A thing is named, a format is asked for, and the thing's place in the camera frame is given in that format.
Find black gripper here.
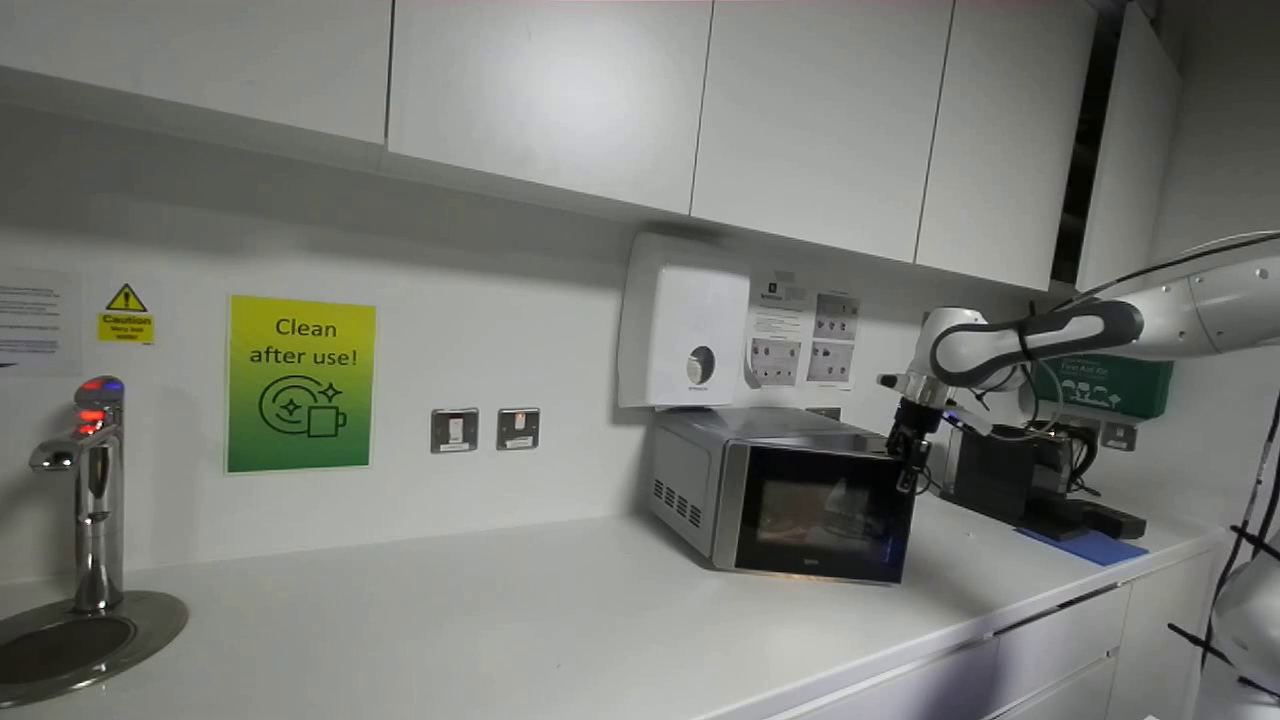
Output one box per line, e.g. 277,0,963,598
884,394,941,501

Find black microwave door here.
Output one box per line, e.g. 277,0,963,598
731,445,921,587

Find silver microwave body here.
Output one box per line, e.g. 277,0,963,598
641,405,901,578

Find white upper cabinet door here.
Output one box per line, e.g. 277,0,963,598
386,0,715,218
687,0,956,269
0,0,397,147
912,0,1104,298

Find black coffee machine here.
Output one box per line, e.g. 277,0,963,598
936,421,1154,545

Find grey instruction card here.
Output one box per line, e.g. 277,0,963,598
812,290,863,341
750,334,810,394
806,337,859,389

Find blue mat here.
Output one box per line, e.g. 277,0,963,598
1015,522,1154,571

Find white notice sheet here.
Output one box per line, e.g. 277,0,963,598
746,269,819,394

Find white base cabinet fronts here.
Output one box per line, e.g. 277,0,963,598
746,538,1225,720

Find green recycling sign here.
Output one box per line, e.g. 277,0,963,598
1025,349,1182,425

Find white paper towel dispenser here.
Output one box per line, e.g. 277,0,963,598
614,237,756,416

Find white tall cabinet panel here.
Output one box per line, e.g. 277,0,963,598
1077,6,1184,293

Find green clean after use poster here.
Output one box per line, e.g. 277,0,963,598
223,293,380,477

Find yellow warning sign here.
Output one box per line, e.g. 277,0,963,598
98,282,161,353

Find chrome water tap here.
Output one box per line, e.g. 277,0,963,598
30,372,132,620

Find round metal drip tray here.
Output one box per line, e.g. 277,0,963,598
0,587,193,713

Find white text notice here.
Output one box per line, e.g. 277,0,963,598
0,271,85,377

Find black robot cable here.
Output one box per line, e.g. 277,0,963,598
1025,229,1280,703

